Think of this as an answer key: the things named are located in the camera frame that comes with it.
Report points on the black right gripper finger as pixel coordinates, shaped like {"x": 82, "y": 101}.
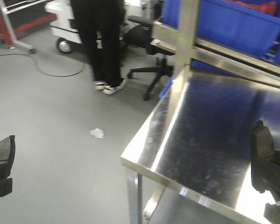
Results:
{"x": 265, "y": 175}
{"x": 272, "y": 212}

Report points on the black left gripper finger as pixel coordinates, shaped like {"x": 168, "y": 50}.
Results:
{"x": 6, "y": 186}
{"x": 5, "y": 169}

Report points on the grey brake pad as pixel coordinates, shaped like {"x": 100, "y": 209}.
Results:
{"x": 261, "y": 148}
{"x": 7, "y": 150}

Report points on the stainless steel shelf rack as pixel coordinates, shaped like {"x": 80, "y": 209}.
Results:
{"x": 196, "y": 141}

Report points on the crumpled white paper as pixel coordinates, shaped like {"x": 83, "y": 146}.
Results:
{"x": 97, "y": 133}

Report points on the left blue plastic bin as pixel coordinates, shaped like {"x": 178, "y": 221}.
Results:
{"x": 238, "y": 27}

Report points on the white wheeled machine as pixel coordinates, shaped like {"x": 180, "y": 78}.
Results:
{"x": 64, "y": 26}

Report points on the red plastic bags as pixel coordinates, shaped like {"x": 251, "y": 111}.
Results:
{"x": 267, "y": 8}

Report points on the person in black trousers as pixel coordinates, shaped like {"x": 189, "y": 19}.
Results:
{"x": 98, "y": 24}

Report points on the red metal frame cart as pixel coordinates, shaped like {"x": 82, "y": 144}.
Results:
{"x": 17, "y": 16}

